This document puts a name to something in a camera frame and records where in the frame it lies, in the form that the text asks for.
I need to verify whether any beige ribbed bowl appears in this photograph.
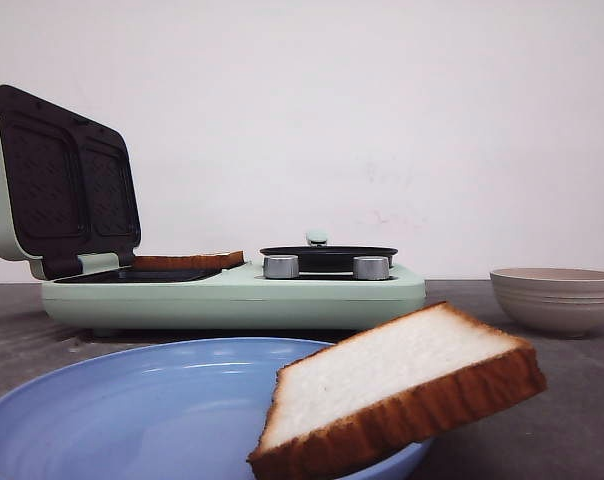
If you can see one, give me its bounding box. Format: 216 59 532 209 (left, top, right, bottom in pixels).
490 268 604 338

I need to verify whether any white bread slice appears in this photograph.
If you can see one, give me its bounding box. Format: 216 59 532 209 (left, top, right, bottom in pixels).
132 250 244 271
248 302 547 479

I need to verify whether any mint green sandwich maker lid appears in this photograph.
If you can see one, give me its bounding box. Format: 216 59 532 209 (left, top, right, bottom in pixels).
0 85 141 284

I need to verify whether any blue round plate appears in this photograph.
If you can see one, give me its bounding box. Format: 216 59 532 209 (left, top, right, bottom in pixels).
0 336 435 480

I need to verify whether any mint green breakfast maker base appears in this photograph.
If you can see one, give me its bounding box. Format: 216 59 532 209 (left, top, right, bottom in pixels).
42 262 426 330

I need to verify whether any right silver control knob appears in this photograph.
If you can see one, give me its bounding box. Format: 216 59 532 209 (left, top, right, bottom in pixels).
353 256 390 281

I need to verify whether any left silver control knob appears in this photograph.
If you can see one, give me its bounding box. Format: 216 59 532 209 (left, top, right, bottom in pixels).
263 254 299 280

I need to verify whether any silver control knob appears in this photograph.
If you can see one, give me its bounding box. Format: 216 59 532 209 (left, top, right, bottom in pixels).
353 256 390 281
263 254 299 280

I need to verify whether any black round frying pan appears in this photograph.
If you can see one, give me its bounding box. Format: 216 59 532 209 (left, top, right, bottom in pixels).
260 232 398 273

